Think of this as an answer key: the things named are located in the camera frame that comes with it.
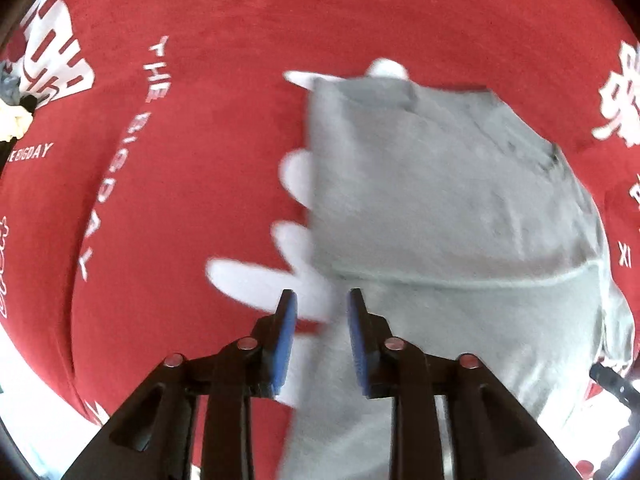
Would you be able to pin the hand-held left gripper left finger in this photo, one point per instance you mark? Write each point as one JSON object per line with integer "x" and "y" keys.
{"x": 284, "y": 340}

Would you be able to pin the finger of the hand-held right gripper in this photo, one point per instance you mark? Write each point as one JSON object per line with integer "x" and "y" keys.
{"x": 614, "y": 384}

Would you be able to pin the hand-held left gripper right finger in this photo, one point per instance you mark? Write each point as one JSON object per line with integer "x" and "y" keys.
{"x": 357, "y": 345}

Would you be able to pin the grey small garment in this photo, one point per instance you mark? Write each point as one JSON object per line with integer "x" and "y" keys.
{"x": 440, "y": 210}

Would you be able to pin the red printed blanket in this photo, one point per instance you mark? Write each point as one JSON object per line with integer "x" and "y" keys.
{"x": 210, "y": 135}

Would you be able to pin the black cloth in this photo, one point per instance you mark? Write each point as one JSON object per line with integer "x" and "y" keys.
{"x": 28, "y": 102}

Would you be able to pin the dark cloth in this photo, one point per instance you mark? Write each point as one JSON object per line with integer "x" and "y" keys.
{"x": 9, "y": 82}

